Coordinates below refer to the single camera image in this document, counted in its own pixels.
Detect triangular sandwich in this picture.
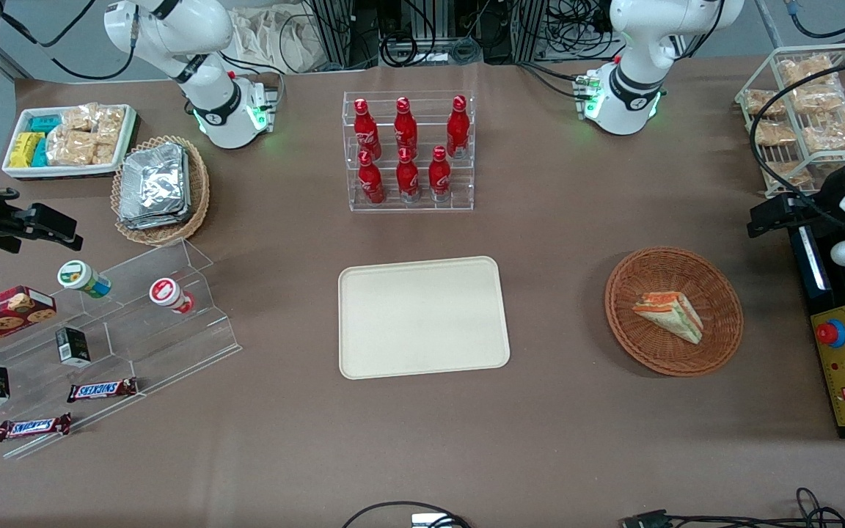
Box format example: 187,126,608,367
632,291,704,345

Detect white rectangular snack tray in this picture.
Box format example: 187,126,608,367
1,104,137,181

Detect round brown wicker basket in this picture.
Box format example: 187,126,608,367
604,246,745,378

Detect oval light wicker basket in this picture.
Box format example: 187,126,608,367
111,135,211,246

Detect beige plastic tray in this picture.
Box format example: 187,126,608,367
338,256,511,381

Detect clear bag of pastry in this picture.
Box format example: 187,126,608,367
753,120,798,148
778,54,838,87
763,161,813,189
745,89,787,119
800,110,845,153
789,84,845,115

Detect green lid yogurt cup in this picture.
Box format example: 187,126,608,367
57,260,112,299

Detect yellow snack packet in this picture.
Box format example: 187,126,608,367
9,132,43,169

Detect silver foil packet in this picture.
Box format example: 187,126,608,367
119,147,194,231
120,142,187,221

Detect red lid yogurt cup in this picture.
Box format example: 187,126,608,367
149,277,196,315

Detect clear acrylic stepped shelf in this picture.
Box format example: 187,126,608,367
0,238,242,461

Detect Snickers chocolate bar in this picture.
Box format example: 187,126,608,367
67,378,139,404
0,413,73,443

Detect cream cloth bag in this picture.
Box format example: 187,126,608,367
230,6,337,75

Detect red cola bottle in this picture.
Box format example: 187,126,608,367
396,147,421,203
358,150,386,205
353,98,382,161
446,95,471,160
394,97,419,156
428,146,453,203

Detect brown table cover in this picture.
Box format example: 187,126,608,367
0,60,845,528

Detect clear acrylic bottle rack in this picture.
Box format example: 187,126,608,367
343,90,475,213

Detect white wire rack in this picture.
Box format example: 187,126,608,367
734,43,845,199

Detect black left wrist camera cable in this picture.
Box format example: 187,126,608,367
750,51,845,228

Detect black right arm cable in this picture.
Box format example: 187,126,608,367
0,0,139,81

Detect black cable bundle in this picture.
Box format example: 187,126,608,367
546,0,618,61

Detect black tangled cables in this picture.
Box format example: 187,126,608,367
668,487,845,528

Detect aluminium frame post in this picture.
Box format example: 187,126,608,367
511,0,549,65
310,0,354,68

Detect black cable connector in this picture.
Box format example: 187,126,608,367
621,509,671,528

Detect black coiled cables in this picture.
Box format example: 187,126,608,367
377,0,483,68

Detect black looped cable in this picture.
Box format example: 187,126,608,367
340,501,472,528

